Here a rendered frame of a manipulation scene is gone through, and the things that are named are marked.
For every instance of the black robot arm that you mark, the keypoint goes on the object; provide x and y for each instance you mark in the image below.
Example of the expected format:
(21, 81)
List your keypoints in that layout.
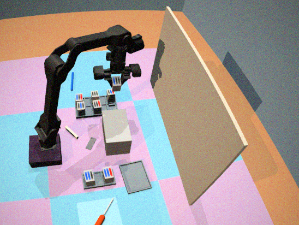
(119, 41)

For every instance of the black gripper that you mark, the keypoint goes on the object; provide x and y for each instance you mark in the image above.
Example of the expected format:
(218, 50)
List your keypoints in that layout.
(117, 67)

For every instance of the tan flat panel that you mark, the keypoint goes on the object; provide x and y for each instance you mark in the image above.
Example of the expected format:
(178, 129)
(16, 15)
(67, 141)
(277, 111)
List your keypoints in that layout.
(205, 137)

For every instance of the beige rectangular box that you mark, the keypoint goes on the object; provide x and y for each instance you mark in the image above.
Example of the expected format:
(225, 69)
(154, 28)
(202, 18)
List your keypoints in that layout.
(116, 132)

